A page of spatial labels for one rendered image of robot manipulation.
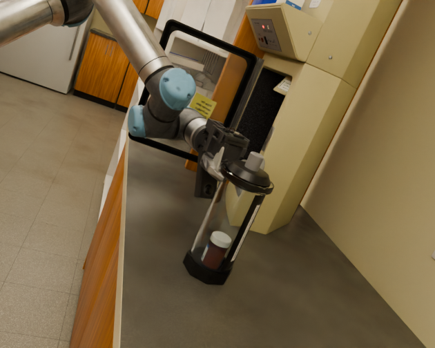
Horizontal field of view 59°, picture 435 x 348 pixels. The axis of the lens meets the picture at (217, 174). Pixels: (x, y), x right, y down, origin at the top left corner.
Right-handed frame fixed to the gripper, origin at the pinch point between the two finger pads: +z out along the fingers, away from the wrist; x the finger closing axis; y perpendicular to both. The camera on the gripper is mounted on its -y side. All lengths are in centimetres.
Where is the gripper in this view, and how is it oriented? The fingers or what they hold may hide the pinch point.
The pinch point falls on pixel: (243, 186)
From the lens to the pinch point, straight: 75.8
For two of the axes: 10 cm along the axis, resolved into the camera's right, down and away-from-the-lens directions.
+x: 8.2, 1.8, 5.4
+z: 4.3, 4.3, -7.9
